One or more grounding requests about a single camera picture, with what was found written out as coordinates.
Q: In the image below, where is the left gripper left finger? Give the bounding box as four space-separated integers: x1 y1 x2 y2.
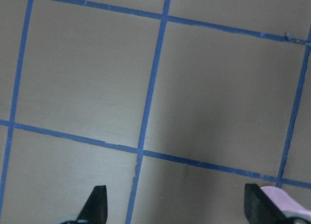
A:
76 186 108 224

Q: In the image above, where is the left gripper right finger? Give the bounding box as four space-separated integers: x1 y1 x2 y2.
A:
244 184 292 224

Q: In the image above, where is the pink mesh cup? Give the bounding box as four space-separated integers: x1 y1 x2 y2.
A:
260 186 311 220

